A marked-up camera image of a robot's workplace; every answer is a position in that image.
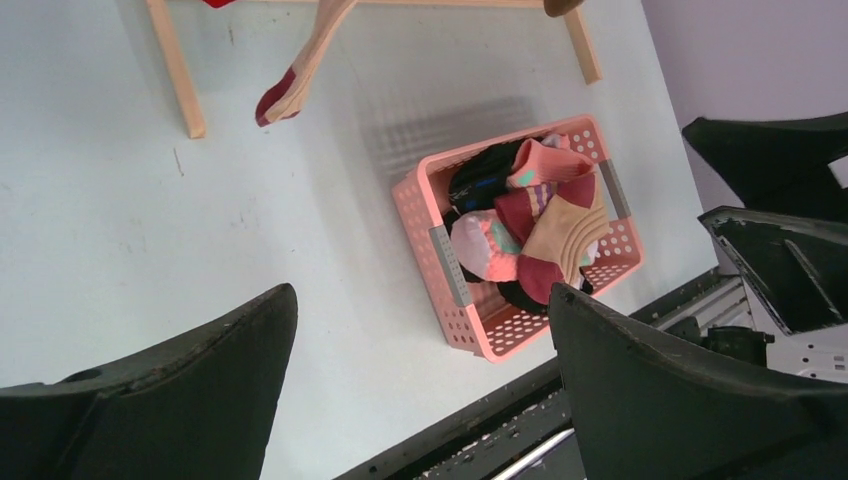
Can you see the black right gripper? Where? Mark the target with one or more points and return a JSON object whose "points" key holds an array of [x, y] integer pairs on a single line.
{"points": [[797, 268]]}

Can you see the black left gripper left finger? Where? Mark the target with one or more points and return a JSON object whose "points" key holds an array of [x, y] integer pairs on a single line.
{"points": [[200, 405]]}

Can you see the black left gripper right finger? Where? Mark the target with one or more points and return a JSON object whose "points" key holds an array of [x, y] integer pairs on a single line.
{"points": [[648, 405]]}

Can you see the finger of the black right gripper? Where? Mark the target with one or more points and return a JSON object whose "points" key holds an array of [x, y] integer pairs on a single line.
{"points": [[779, 166]]}

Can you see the maroon purple striped sock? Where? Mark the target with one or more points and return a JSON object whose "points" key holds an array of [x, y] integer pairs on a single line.
{"points": [[285, 99], [555, 223]]}

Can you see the pink green patterned sock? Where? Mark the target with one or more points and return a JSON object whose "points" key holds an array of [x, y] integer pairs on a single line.
{"points": [[551, 159]]}

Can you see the black blue white sock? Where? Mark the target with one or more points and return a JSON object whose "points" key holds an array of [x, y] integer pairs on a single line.
{"points": [[483, 178]]}

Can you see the pink plastic basket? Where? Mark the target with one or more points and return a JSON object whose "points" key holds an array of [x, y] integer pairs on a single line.
{"points": [[473, 315]]}

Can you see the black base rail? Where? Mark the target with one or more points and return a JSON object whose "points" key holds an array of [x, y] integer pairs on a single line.
{"points": [[481, 438]]}

